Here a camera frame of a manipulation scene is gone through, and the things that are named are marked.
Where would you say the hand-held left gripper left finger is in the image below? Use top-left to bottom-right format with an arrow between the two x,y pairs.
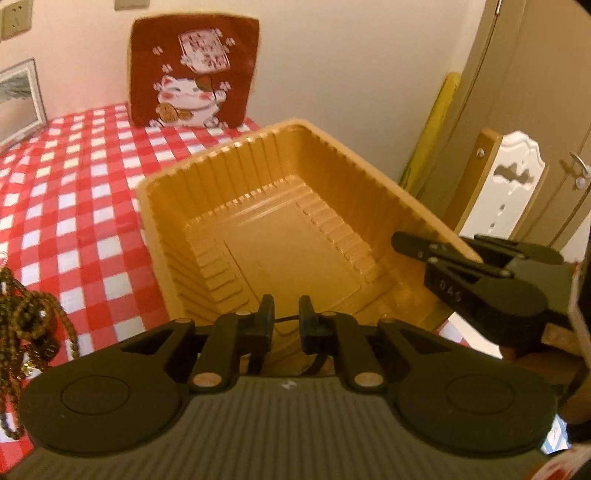
111,294 -> 276,393

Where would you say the beige wardrobe door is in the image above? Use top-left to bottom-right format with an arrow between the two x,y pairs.
416,0 -> 591,264

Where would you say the dark bead necklace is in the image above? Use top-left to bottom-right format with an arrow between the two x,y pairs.
0,265 -> 80,407

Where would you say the orange plastic tray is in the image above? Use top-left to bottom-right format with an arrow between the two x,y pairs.
136,119 -> 483,377

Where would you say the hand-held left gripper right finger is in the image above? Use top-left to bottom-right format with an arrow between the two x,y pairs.
298,295 -> 445,393

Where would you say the small brown bead strand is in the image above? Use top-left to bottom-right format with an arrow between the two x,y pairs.
0,404 -> 26,442

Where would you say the wall socket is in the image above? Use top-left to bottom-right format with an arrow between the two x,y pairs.
0,0 -> 33,43

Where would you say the white wooden chair back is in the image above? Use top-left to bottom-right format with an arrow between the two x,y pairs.
454,128 -> 551,241

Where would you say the metal door handle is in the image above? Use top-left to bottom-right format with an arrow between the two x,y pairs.
568,151 -> 591,180

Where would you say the red white checkered tablecloth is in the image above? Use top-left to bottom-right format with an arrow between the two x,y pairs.
0,102 -> 504,462

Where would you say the silver picture frame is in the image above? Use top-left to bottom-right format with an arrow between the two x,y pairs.
0,58 -> 48,146

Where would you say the yellow board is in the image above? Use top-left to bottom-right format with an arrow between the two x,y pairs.
398,72 -> 462,197

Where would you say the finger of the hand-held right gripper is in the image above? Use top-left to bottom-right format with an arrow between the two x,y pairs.
391,232 -> 514,280
424,258 -> 509,315

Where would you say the red lucky cat cushion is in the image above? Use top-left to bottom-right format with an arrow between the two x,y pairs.
127,14 -> 262,128

